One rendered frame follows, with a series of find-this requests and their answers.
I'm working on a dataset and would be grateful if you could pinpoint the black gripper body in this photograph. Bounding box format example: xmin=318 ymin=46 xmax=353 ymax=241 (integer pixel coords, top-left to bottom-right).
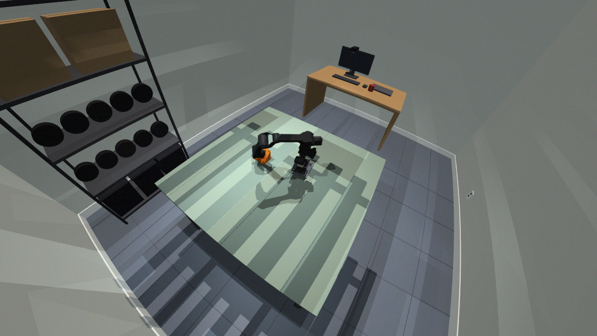
xmin=294 ymin=146 xmax=311 ymax=165

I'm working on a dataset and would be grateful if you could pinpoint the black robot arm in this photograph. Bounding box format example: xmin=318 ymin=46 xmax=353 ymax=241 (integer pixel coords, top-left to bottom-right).
xmin=252 ymin=131 xmax=323 ymax=159

